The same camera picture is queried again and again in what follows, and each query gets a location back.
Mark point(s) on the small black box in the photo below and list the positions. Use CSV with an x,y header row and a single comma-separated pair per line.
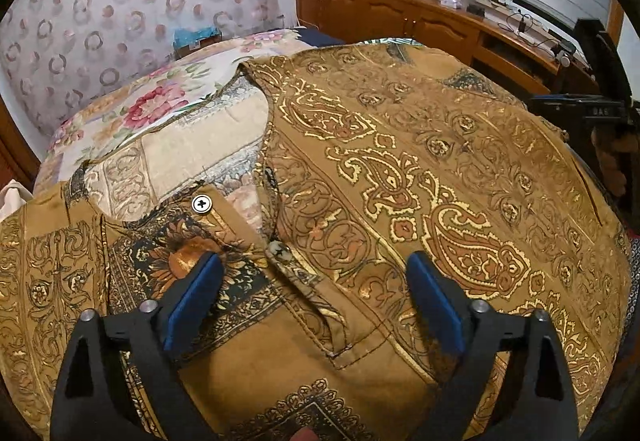
x,y
476,11

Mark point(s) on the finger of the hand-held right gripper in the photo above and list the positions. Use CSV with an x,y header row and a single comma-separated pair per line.
x,y
570,108

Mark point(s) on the person's right hand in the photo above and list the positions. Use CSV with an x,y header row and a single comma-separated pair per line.
x,y
612,156

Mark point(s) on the brown paisley shirt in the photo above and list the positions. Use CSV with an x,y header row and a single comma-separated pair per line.
x,y
400,171

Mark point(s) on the wooden cabinet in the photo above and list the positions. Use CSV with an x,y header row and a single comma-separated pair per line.
x,y
400,21

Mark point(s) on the beige pillow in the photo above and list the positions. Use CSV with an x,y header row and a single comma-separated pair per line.
x,y
12,201

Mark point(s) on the small grey device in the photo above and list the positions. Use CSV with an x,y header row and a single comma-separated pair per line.
x,y
565,53

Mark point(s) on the floral bed sheet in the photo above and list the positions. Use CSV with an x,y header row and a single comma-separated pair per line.
x,y
160,101

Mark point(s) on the dark blue cloth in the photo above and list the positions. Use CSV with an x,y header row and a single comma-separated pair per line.
x,y
320,38

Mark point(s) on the teal package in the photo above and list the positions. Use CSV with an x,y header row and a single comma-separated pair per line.
x,y
197,38

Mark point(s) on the dark dotted cloth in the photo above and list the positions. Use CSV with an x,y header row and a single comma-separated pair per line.
x,y
634,281

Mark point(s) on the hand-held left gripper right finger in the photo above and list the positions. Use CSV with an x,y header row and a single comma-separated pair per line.
x,y
437,306

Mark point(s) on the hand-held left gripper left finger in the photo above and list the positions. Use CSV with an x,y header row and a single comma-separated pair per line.
x,y
192,306

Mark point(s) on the wooden slatted door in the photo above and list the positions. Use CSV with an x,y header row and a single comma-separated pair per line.
x,y
12,146

